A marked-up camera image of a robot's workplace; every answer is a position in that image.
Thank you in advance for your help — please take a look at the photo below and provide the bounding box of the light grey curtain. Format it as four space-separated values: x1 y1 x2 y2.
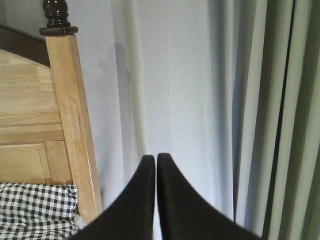
0 0 320 240

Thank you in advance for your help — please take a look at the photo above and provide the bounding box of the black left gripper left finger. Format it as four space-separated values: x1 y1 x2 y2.
70 155 155 240

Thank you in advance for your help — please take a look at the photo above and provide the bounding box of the black white checkered bedding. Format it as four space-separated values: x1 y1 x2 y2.
0 182 80 240

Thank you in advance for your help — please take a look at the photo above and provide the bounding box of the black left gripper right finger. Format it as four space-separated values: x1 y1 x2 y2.
157 153 259 240

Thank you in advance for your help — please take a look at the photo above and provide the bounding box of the wooden bed frame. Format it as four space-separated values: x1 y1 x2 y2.
0 0 103 223

